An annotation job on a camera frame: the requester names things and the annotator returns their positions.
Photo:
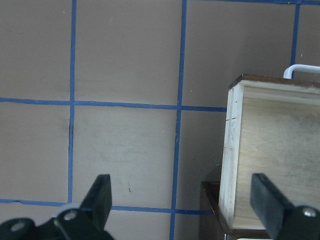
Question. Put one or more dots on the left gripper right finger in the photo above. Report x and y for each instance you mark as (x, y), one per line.
(269, 204)

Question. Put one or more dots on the wooden drawer with white handle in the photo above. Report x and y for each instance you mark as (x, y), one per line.
(272, 126)

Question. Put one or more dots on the dark brown wooden cabinet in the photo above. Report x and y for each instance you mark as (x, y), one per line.
(212, 223)

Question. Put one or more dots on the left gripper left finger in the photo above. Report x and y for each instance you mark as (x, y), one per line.
(97, 203)

